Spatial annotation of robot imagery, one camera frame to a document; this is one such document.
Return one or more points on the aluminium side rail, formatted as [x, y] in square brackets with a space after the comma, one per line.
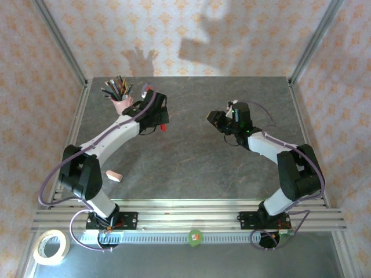
[75, 121]
[302, 121]

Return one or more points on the narrow aluminium frame rail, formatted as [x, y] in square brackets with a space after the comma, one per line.
[188, 203]

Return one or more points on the wide aluminium frame rail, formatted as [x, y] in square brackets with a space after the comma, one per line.
[188, 220]

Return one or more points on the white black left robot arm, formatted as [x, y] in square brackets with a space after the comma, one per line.
[116, 134]

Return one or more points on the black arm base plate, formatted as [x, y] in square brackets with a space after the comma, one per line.
[246, 220]
[130, 218]

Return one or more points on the pink mug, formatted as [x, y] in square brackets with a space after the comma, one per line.
[120, 105]

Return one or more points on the pink eraser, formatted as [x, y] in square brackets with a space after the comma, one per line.
[114, 176]

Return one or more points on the aluminium frame post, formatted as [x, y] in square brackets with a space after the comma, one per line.
[315, 37]
[59, 37]

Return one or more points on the red square paper sheet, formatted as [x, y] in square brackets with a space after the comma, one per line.
[163, 127]

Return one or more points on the teal pencil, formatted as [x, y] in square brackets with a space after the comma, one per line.
[120, 86]

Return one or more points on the grey pencil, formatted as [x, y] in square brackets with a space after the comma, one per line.
[112, 90]

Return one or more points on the dark pencil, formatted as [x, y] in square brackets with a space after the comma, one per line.
[109, 94]
[128, 90]

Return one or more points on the yellow pencil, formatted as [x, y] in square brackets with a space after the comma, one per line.
[124, 85]

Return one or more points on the cream masking tape roll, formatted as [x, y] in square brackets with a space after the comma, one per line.
[37, 255]

